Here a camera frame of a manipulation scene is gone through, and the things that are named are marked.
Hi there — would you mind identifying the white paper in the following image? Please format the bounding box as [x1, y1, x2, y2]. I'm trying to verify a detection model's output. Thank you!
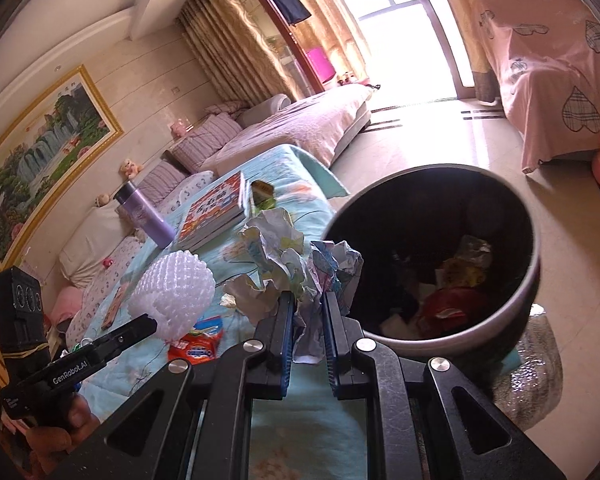
[223, 208, 364, 365]

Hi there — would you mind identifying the orange blue snack bag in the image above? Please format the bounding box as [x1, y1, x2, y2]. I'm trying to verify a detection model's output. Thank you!
[168, 316, 223, 365]

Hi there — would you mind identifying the white foam fruit net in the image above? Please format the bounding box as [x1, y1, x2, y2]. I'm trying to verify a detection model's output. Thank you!
[128, 250, 215, 342]

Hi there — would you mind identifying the red black snack bag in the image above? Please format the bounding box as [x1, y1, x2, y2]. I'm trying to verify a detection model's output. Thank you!
[416, 287, 488, 339]

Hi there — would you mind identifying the yellow snack bag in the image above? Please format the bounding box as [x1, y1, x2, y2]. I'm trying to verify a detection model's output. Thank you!
[437, 235, 492, 288]

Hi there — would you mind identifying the black white-rimmed trash bin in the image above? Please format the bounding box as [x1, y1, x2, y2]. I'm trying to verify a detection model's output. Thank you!
[322, 164, 541, 366]

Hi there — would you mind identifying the person's left hand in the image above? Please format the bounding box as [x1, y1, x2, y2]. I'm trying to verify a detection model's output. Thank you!
[26, 394, 100, 479]

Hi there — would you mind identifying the wooden remote-like block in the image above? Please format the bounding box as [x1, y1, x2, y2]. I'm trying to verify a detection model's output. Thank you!
[100, 282, 129, 330]

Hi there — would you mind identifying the floral turquoise table cloth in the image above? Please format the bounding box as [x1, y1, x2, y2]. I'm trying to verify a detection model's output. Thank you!
[81, 145, 367, 479]

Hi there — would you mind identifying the purple water bottle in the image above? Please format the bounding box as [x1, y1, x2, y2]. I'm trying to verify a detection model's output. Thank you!
[114, 181, 175, 249]

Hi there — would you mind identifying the stack of colourful books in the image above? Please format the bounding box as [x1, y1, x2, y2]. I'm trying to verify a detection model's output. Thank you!
[176, 171, 247, 252]

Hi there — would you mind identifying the cream plush toy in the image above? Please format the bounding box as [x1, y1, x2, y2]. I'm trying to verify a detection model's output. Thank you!
[119, 158, 144, 181]

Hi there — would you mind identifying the sofa with striped cushions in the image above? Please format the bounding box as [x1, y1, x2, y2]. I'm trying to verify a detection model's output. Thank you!
[50, 84, 370, 325]

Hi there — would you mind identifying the framed waterfall painting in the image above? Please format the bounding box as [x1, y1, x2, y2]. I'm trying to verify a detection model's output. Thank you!
[0, 65, 123, 271]

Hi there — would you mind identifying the left beige curtain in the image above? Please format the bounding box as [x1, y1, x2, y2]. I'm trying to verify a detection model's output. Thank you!
[178, 0, 302, 105]

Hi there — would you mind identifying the dark hanging garment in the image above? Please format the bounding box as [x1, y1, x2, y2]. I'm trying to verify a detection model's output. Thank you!
[272, 0, 312, 26]

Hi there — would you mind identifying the pink heart-pattern covered furniture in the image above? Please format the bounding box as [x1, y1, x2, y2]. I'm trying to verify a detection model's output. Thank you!
[475, 0, 600, 174]

